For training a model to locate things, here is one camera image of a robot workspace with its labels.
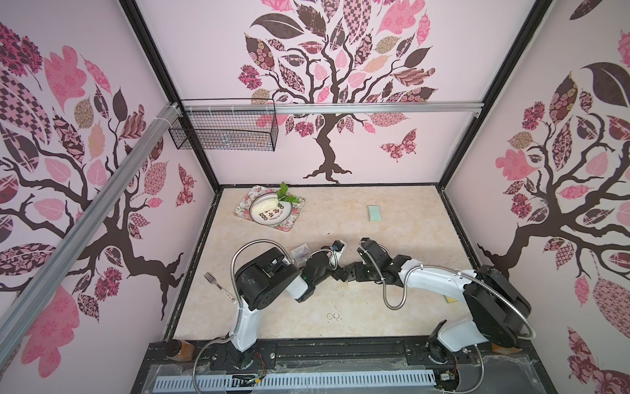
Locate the amber spice jar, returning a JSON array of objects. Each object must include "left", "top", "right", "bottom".
[
  {"left": 492, "top": 343, "right": 523, "bottom": 356},
  {"left": 164, "top": 339, "right": 195, "bottom": 362}
]

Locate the aluminium rail back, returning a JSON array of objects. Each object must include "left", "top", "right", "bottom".
[{"left": 183, "top": 102, "right": 484, "bottom": 115}]

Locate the green leaf sprig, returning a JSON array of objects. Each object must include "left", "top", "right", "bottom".
[{"left": 276, "top": 182, "right": 300, "bottom": 204}]

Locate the aluminium rail left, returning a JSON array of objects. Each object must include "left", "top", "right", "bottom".
[{"left": 1, "top": 103, "right": 180, "bottom": 365}]

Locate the silver fork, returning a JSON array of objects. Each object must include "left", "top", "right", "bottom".
[{"left": 203, "top": 272, "right": 237, "bottom": 304}]

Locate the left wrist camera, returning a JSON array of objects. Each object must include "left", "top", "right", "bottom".
[{"left": 331, "top": 240, "right": 346, "bottom": 254}]

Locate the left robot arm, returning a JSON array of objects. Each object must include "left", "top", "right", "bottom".
[{"left": 231, "top": 240, "right": 346, "bottom": 353}]

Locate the floral square tray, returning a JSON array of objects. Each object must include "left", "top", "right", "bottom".
[{"left": 234, "top": 186, "right": 306, "bottom": 232}]

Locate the black wire basket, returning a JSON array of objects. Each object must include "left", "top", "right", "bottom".
[{"left": 169, "top": 98, "right": 279, "bottom": 151}]

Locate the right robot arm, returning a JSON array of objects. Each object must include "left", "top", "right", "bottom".
[{"left": 354, "top": 237, "right": 536, "bottom": 353}]

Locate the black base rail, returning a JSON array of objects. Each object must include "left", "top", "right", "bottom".
[{"left": 147, "top": 336, "right": 493, "bottom": 370}]

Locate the floral round plate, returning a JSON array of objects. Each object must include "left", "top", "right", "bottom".
[{"left": 249, "top": 193, "right": 293, "bottom": 226}]

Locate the aluminium rail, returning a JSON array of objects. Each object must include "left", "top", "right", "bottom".
[
  {"left": 1, "top": 103, "right": 180, "bottom": 365},
  {"left": 183, "top": 102, "right": 484, "bottom": 115}
]

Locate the white gift box near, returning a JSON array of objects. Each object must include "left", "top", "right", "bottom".
[{"left": 290, "top": 243, "right": 311, "bottom": 268}]

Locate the left amber spice jar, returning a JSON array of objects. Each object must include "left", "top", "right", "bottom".
[{"left": 164, "top": 339, "right": 195, "bottom": 362}]

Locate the yellow sponge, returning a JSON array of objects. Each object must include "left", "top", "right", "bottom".
[{"left": 444, "top": 295, "right": 458, "bottom": 304}]

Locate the white cable duct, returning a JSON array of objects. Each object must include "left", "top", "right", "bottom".
[{"left": 152, "top": 370, "right": 437, "bottom": 394}]

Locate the right amber spice jar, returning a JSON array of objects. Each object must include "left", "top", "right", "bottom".
[{"left": 492, "top": 343, "right": 523, "bottom": 356}]

